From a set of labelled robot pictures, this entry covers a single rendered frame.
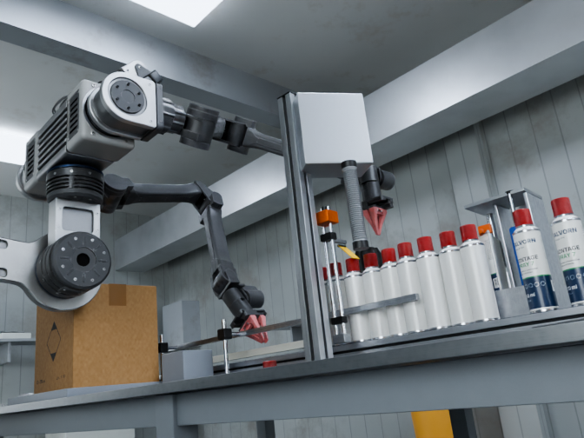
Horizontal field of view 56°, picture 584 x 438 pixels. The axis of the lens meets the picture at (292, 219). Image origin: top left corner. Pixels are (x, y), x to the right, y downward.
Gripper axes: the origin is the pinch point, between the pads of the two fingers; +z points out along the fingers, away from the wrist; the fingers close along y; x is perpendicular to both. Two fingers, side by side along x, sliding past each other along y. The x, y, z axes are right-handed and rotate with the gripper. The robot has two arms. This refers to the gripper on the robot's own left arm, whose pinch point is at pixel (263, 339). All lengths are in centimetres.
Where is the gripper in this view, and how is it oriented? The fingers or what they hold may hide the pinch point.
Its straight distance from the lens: 158.1
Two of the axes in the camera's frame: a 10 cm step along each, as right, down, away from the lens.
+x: -4.9, 8.2, 3.1
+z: 5.5, 5.6, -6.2
